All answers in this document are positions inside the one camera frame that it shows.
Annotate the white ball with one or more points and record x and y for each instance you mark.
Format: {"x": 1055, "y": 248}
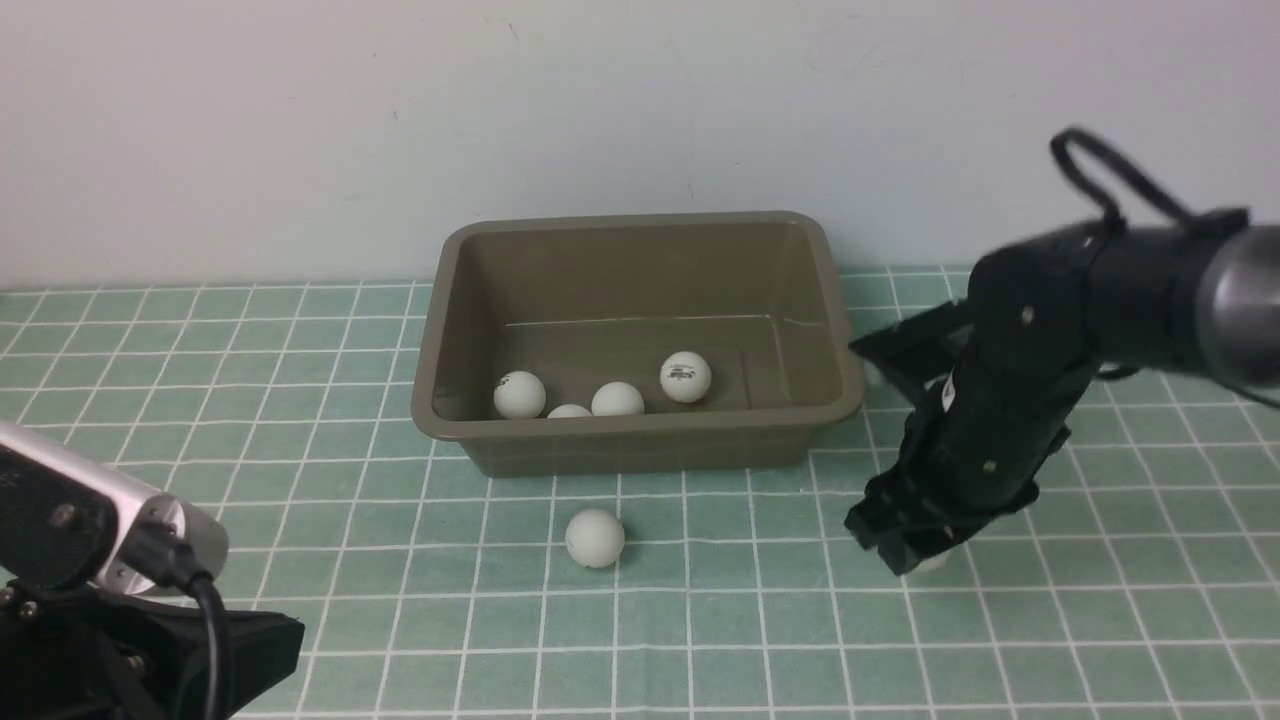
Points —
{"x": 595, "y": 538}
{"x": 568, "y": 411}
{"x": 519, "y": 395}
{"x": 617, "y": 398}
{"x": 685, "y": 377}
{"x": 933, "y": 563}

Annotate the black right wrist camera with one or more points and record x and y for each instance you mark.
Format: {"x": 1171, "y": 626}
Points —
{"x": 912, "y": 354}

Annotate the green checkered tablecloth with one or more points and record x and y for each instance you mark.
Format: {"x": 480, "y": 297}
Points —
{"x": 1141, "y": 585}

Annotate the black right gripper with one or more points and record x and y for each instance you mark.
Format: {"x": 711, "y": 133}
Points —
{"x": 970, "y": 452}

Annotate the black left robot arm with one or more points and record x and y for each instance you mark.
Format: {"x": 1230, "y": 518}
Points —
{"x": 88, "y": 654}

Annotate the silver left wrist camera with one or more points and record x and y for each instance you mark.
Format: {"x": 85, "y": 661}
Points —
{"x": 65, "y": 519}

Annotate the olive green plastic bin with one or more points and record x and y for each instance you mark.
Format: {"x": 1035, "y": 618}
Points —
{"x": 584, "y": 301}

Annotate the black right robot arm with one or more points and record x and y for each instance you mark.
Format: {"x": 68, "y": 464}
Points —
{"x": 1147, "y": 285}

